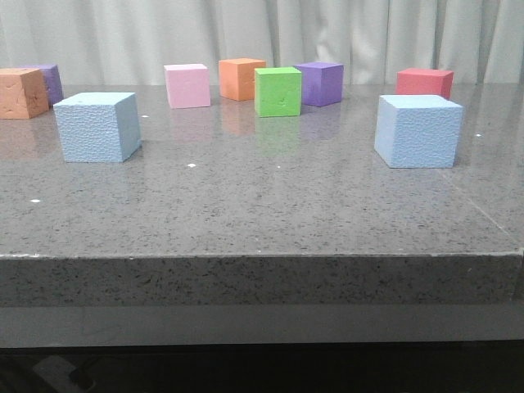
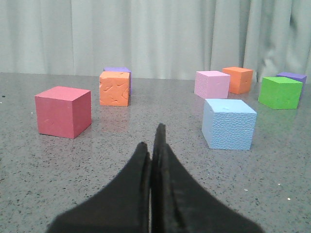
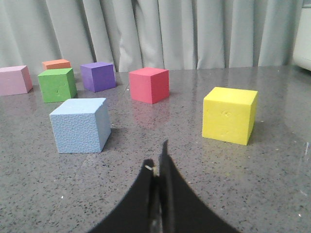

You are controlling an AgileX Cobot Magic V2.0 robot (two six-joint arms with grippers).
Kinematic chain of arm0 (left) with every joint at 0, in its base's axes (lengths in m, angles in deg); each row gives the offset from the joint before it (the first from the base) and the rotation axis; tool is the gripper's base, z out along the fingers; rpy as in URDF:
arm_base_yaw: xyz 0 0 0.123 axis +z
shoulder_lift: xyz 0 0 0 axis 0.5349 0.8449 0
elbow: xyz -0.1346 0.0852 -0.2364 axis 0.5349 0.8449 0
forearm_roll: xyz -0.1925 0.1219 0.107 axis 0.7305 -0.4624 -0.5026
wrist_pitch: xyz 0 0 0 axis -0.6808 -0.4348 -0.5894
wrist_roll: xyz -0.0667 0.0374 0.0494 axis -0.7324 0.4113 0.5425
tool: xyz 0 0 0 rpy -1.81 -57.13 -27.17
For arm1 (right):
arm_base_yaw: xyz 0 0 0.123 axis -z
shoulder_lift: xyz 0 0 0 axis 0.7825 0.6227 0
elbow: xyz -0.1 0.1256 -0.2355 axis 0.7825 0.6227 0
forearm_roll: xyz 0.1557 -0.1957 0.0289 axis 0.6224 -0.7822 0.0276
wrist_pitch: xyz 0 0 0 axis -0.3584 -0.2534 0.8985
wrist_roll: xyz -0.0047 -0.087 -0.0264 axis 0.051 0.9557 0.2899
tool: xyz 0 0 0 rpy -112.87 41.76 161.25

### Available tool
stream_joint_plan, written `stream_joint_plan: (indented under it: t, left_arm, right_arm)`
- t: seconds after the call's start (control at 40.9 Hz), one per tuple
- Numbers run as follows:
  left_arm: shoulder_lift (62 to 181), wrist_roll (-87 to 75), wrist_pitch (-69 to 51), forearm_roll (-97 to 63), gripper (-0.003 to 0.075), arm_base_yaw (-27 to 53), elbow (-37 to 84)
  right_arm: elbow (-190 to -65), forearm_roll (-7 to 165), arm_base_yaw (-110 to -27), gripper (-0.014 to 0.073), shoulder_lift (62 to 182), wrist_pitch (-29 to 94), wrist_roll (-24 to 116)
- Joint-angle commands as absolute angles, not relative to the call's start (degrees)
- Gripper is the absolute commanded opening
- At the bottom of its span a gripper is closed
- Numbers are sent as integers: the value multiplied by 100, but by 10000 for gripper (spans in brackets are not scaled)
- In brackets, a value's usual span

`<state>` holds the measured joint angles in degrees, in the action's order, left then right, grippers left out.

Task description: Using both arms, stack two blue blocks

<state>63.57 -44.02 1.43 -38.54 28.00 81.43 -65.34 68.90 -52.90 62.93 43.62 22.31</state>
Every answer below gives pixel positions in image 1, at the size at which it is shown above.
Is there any light blue foam cube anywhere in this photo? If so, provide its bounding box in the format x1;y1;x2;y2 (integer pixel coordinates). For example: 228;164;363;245
374;95;463;169
53;92;141;163

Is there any green foam cube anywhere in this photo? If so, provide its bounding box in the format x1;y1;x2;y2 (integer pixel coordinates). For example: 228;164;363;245
255;66;302;117

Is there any orange foam cube centre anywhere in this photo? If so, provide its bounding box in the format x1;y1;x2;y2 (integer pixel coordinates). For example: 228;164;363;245
219;58;266;101

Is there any orange foam cube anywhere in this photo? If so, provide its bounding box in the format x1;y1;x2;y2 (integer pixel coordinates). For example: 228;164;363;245
0;68;49;119
219;58;266;101

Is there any purple foam cube centre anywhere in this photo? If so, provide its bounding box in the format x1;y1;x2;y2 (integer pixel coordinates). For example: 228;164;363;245
294;62;344;106

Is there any purple foam cube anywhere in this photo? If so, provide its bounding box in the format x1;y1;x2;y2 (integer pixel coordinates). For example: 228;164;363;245
26;64;64;106
294;62;344;106

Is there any pink foam cube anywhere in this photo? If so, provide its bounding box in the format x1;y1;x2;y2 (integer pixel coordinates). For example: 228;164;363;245
164;64;210;109

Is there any red foam cube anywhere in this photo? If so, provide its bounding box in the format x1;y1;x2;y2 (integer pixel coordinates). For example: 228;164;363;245
395;68;454;99

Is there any white curtain backdrop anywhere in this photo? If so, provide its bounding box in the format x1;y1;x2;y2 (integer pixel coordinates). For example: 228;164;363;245
1;1;523;85

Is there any purple foam cube far left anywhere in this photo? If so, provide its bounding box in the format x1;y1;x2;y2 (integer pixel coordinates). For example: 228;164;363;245
26;64;64;106

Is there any orange foam cube far left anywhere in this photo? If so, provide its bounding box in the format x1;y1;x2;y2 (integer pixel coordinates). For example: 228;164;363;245
0;68;49;119

